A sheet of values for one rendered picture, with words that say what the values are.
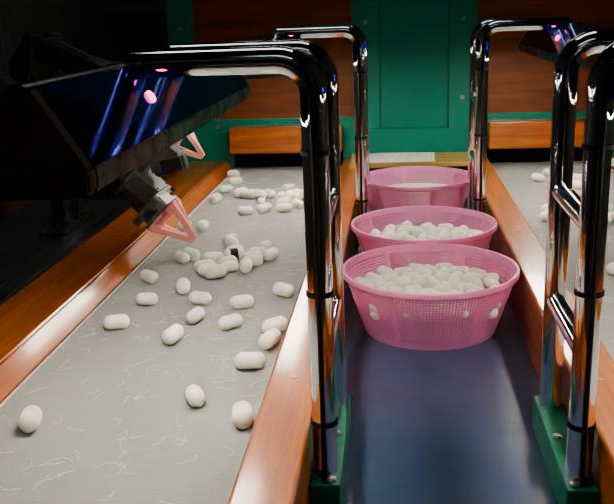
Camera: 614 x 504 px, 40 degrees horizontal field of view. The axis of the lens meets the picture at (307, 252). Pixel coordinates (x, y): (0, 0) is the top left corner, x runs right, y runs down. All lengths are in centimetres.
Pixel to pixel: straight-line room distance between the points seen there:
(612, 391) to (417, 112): 146
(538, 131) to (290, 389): 146
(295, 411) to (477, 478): 21
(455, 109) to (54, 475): 166
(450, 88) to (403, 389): 128
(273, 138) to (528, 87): 68
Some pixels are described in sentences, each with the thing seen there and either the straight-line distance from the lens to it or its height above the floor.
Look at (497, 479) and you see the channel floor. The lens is 92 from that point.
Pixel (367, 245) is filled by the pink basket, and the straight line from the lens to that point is 149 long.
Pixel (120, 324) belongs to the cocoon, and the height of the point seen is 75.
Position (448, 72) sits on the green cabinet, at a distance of 227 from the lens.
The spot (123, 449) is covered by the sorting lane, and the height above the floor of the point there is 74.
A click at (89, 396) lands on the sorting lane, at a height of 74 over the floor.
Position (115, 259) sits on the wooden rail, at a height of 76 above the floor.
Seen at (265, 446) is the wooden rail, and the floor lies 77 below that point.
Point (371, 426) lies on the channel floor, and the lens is 101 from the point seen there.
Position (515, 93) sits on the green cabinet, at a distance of 229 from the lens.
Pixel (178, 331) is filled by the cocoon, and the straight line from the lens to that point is 110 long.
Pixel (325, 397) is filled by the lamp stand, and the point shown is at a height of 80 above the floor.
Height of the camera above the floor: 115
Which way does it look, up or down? 16 degrees down
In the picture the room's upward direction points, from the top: 2 degrees counter-clockwise
